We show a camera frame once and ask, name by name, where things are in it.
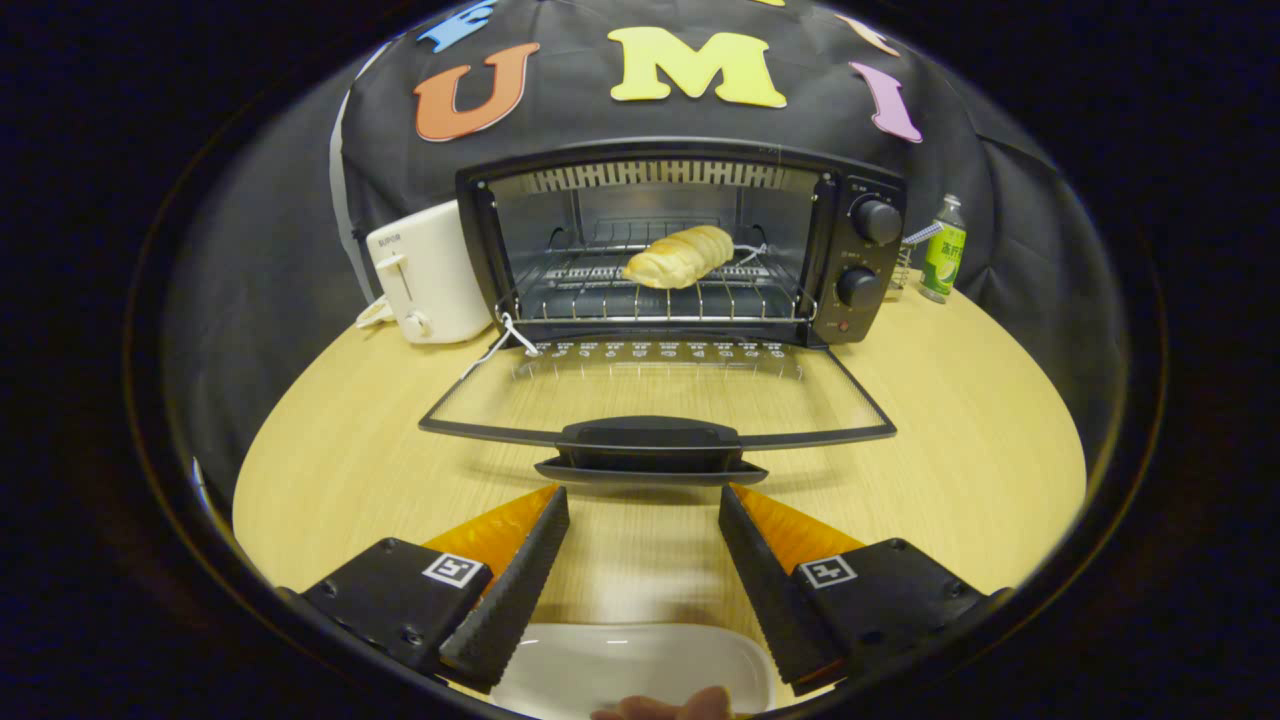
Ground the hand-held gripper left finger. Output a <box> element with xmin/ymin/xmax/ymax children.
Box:
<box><xmin>300</xmin><ymin>485</ymin><xmax>571</xmax><ymax>693</ymax></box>

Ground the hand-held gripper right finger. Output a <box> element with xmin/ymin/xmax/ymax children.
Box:
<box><xmin>718</xmin><ymin>483</ymin><xmax>1011</xmax><ymax>696</ymax></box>

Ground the black toaster oven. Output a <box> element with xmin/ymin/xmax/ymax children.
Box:
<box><xmin>418</xmin><ymin>137</ymin><xmax>909</xmax><ymax>488</ymax></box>

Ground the golden bread roll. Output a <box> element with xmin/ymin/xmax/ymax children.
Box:
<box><xmin>622</xmin><ymin>225</ymin><xmax>736</xmax><ymax>291</ymax></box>

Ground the white toaster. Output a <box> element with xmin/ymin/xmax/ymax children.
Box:
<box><xmin>365</xmin><ymin>200</ymin><xmax>494</xmax><ymax>346</ymax></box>

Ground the white plate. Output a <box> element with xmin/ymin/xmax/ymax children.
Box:
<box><xmin>490</xmin><ymin>622</ymin><xmax>776</xmax><ymax>719</ymax></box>

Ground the green drink bottle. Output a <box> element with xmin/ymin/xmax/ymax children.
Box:
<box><xmin>918</xmin><ymin>194</ymin><xmax>968</xmax><ymax>304</ymax></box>

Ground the black backdrop cloth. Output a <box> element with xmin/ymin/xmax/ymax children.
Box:
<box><xmin>160</xmin><ymin>0</ymin><xmax>1131</xmax><ymax>501</ymax></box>

